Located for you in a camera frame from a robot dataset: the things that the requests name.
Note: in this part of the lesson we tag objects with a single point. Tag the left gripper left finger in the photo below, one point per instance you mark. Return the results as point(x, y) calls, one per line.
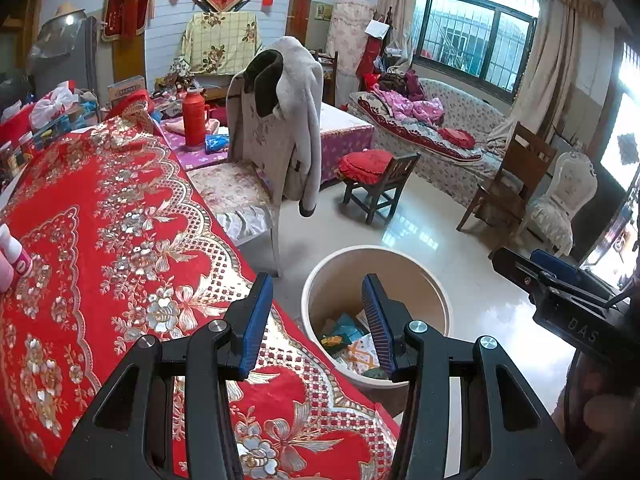
point(126, 432)

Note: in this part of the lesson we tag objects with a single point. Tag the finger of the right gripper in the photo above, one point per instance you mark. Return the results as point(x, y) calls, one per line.
point(525, 272)
point(569, 274)

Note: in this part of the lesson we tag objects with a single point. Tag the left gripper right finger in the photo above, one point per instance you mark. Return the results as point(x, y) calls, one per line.
point(506, 433)

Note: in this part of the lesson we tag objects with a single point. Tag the orange white paper package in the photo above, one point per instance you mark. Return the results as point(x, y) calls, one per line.
point(360, 358)

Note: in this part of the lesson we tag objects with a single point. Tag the dark green snack packet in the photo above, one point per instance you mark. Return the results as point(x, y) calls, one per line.
point(334, 344)

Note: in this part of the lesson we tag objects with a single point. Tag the beige trash bin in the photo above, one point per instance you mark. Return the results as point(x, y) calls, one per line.
point(407, 311)

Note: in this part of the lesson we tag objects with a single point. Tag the person's hand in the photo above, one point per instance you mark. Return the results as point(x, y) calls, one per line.
point(597, 413)

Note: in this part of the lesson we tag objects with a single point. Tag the white ornate armchair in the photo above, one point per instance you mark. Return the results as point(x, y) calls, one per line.
point(574, 184)

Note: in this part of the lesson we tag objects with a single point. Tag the dark wooden chair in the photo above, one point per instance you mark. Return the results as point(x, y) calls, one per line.
point(526, 161)

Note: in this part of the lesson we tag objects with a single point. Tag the floral sofa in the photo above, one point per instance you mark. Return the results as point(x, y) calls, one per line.
point(452, 170)

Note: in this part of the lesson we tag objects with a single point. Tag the red sofa pillow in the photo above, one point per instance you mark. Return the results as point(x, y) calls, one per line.
point(459, 138)

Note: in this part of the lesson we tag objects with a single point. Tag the red embroidered tablecloth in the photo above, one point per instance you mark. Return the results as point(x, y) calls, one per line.
point(122, 246)

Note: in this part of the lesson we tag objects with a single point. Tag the small wooden stool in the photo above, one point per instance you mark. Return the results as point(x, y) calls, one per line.
point(385, 194)

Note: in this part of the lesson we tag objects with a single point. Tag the pink blanket on sofa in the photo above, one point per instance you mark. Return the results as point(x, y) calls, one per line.
point(410, 107)

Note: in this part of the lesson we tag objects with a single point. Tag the red stool cushion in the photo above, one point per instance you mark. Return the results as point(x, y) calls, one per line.
point(365, 167)

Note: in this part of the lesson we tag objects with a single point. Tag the pink water bottle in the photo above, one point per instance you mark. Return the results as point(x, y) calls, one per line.
point(6, 274)

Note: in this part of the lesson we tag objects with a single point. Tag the beige curtain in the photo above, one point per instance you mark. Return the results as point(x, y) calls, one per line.
point(549, 73)

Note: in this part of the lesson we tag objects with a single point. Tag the white pink-label bottle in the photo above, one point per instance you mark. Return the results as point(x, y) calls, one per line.
point(15, 253)

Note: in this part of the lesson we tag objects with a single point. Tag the white cushioned chair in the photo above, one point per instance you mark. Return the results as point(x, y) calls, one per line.
point(244, 193)

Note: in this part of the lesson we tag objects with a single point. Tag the blue plastic bag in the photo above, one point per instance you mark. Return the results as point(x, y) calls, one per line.
point(216, 143)

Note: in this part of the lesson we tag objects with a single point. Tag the red thermos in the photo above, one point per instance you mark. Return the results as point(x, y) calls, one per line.
point(194, 115)

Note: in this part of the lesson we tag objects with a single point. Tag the white jacket on chair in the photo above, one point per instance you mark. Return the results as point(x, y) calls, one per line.
point(287, 76)

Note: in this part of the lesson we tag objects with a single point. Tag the white red plastic bag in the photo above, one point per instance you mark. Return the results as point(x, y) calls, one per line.
point(54, 104)

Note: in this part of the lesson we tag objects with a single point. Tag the grey refrigerator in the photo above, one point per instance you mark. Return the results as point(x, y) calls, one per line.
point(65, 49)

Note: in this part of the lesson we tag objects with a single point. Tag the floral cloth covered tv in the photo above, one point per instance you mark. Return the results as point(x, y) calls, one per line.
point(219, 43)

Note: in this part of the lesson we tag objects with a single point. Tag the window with black frame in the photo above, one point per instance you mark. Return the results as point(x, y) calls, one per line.
point(482, 42)

